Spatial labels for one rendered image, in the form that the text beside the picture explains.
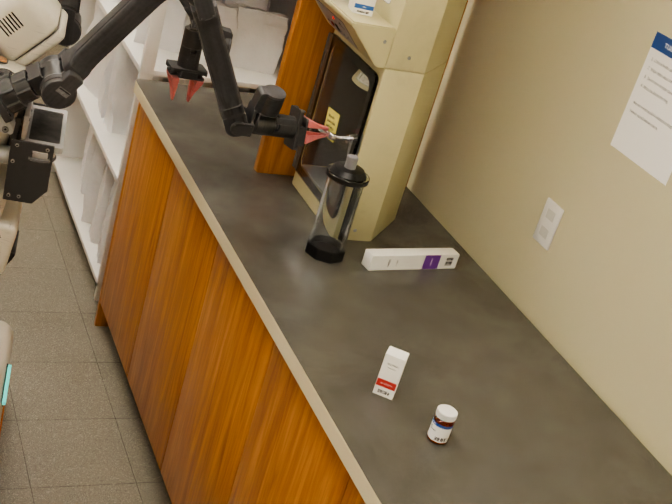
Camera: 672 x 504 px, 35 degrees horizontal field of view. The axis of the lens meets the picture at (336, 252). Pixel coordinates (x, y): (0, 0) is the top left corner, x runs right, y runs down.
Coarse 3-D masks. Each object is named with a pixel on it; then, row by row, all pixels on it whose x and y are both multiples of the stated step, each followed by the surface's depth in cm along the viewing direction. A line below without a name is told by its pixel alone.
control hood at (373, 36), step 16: (320, 0) 267; (336, 0) 260; (336, 16) 260; (352, 16) 250; (368, 16) 255; (352, 32) 253; (368, 32) 249; (384, 32) 251; (368, 48) 251; (384, 48) 253; (384, 64) 255
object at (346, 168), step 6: (348, 156) 255; (354, 156) 256; (336, 162) 257; (342, 162) 258; (348, 162) 255; (354, 162) 255; (330, 168) 256; (336, 168) 255; (342, 168) 255; (348, 168) 255; (354, 168) 256; (360, 168) 258; (336, 174) 254; (342, 174) 253; (348, 174) 253; (354, 174) 254; (360, 174) 255; (354, 180) 254; (360, 180) 255
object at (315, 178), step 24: (336, 48) 277; (336, 72) 276; (360, 72) 264; (336, 96) 276; (360, 96) 263; (360, 120) 263; (312, 144) 287; (336, 144) 274; (312, 168) 286; (312, 192) 286
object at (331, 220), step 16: (336, 176) 253; (368, 176) 259; (336, 192) 255; (352, 192) 255; (320, 208) 260; (336, 208) 257; (352, 208) 258; (320, 224) 260; (336, 224) 258; (320, 240) 261; (336, 240) 261
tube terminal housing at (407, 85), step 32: (416, 0) 249; (448, 0) 253; (416, 32) 254; (448, 32) 266; (416, 64) 258; (384, 96) 260; (416, 96) 263; (384, 128) 264; (416, 128) 277; (384, 160) 269; (384, 192) 274; (352, 224) 276; (384, 224) 288
